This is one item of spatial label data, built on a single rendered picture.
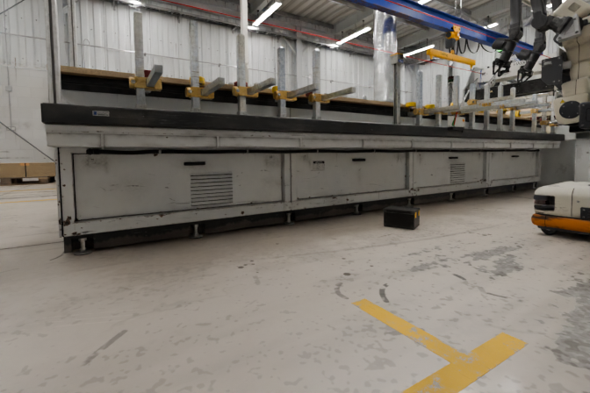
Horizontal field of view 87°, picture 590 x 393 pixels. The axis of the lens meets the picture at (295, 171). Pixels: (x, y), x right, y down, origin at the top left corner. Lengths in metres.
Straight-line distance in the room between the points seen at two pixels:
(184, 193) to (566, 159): 4.69
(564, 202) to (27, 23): 9.36
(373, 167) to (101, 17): 7.97
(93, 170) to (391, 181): 2.16
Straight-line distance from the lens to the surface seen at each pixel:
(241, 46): 1.83
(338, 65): 11.74
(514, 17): 2.53
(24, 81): 9.04
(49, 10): 1.73
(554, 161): 5.35
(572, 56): 2.54
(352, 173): 2.49
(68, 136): 1.64
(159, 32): 9.45
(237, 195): 2.00
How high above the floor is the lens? 0.48
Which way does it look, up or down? 3 degrees down
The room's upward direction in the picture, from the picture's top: 1 degrees counter-clockwise
